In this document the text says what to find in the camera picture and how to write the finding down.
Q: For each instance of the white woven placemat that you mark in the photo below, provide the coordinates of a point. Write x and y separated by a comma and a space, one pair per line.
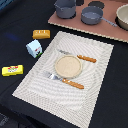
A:
62, 100

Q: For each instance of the beige bowl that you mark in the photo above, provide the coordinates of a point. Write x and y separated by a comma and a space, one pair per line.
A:
122, 15

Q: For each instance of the grey saucepan with handle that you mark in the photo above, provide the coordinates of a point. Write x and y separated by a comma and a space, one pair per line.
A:
93, 15

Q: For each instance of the knife with orange handle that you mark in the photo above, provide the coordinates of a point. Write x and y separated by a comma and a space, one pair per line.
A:
79, 56

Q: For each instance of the brown wooden tray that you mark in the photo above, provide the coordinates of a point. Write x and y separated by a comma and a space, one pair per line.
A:
102, 29

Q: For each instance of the fork with orange handle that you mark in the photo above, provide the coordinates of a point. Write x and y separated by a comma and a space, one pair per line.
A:
66, 81

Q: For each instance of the orange bread loaf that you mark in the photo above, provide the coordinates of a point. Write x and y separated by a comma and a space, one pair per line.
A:
41, 34

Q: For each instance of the yellow butter box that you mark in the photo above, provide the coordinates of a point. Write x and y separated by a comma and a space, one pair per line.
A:
12, 70

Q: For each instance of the grey pot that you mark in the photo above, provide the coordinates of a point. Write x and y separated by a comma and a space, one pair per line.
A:
65, 8

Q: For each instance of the round beige plate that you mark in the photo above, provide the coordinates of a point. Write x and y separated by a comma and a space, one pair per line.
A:
68, 66

